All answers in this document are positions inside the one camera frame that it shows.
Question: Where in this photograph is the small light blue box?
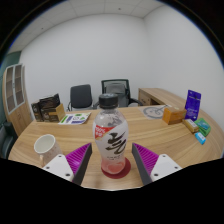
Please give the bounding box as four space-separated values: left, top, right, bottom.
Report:
194 131 207 146

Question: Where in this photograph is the white mug with beige handle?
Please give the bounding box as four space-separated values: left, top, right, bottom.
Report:
33 133 64 168

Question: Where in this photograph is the green flat box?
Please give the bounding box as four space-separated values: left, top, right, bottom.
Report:
194 117 212 138

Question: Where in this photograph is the printed paper sheet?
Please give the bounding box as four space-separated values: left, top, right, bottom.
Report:
58 112 92 126

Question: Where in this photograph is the black mesh office chair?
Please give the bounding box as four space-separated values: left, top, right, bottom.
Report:
100 78 143 108

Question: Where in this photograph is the flat round red coaster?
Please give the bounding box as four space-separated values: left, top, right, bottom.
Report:
101 156 132 180

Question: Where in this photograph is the purple upright box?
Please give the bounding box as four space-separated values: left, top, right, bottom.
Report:
184 89 202 122

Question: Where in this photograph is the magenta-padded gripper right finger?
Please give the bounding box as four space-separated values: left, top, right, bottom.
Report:
131 142 184 186

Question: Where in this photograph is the clear drink bottle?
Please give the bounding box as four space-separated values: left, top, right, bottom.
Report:
92 93 130 175

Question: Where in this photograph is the dark padded office chair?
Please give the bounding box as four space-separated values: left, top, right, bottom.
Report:
67 83 95 112

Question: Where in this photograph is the wooden cabinet with glass doors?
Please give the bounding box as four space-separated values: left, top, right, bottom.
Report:
1 63 34 137

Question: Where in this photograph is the wooden side desk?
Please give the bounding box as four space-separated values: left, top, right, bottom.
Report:
137 87 188 109

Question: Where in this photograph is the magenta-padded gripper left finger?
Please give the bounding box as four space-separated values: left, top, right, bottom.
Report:
41 142 93 186

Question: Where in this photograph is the small yellowish box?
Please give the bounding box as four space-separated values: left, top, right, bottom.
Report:
182 118 200 134

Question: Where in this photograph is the orange-brown wooden box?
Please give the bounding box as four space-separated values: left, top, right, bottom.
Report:
162 106 188 126

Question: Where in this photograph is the brown box with orange stripe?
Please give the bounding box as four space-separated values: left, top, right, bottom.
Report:
41 103 66 124

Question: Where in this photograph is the clear sheet with round print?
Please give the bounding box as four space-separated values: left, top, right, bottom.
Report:
142 104 173 120

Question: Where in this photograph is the dark brown printed box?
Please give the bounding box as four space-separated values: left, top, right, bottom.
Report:
38 93 62 111

